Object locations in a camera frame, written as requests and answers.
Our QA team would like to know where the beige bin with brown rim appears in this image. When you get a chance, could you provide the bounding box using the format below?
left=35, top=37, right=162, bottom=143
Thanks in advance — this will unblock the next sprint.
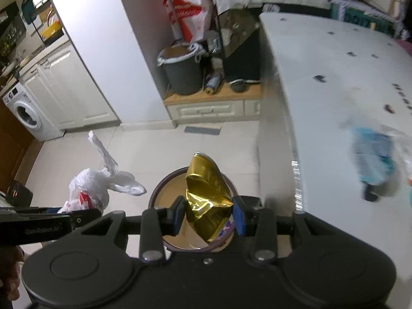
left=149, top=166, right=236, bottom=252

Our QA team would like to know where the red and white shopping bag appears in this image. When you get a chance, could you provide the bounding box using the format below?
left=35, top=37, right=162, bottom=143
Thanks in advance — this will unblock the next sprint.
left=162, top=0, right=213, bottom=44

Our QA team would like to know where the white kitchen cabinet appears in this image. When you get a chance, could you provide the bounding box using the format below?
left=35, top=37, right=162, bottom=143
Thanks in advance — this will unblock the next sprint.
left=19, top=41, right=122, bottom=131

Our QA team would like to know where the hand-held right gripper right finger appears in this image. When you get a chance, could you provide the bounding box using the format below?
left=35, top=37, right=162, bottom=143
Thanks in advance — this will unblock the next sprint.
left=232, top=195, right=344, bottom=263

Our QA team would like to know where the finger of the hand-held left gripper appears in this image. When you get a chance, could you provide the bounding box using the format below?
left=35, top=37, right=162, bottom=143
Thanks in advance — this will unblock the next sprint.
left=0, top=207, right=102, bottom=230

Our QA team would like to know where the spray can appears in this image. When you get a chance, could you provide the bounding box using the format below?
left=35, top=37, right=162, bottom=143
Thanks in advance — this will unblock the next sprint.
left=204, top=70, right=225, bottom=95

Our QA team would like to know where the white plastic bag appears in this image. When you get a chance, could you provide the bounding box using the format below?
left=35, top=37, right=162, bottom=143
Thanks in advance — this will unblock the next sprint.
left=57, top=131, right=148, bottom=213

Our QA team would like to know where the light blue snack packet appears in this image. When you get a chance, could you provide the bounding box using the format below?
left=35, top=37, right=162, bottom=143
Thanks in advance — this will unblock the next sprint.
left=349, top=125, right=397, bottom=186

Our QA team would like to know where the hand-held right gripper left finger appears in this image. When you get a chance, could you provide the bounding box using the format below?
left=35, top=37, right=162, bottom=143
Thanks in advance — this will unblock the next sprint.
left=77, top=196, right=188, bottom=262

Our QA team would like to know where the dark box with red light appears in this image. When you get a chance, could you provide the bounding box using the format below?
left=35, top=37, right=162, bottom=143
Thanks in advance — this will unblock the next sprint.
left=6, top=179, right=33, bottom=206

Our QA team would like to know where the white washing machine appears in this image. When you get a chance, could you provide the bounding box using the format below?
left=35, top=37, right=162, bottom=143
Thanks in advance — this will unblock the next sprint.
left=2, top=83, right=62, bottom=142

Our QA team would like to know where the blue purple packet gold lining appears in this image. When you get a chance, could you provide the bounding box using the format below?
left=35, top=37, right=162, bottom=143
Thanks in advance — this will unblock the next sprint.
left=185, top=152, right=235, bottom=244

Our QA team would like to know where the teal sign board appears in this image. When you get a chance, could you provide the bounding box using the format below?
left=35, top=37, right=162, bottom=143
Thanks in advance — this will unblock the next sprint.
left=331, top=1, right=397, bottom=37

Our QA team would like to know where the person's left hand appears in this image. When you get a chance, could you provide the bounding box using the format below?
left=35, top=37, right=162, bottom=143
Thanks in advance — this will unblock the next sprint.
left=0, top=246, right=25, bottom=303

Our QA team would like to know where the wooden platform with white drawers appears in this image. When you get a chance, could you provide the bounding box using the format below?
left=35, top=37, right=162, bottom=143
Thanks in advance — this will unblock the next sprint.
left=163, top=81, right=262, bottom=128

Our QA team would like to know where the teal cutting board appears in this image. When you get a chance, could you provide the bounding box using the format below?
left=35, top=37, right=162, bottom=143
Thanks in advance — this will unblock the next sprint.
left=21, top=0, right=38, bottom=25

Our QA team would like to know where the grey bin with white liner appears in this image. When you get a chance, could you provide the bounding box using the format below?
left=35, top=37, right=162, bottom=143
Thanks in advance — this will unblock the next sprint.
left=157, top=45, right=205, bottom=96

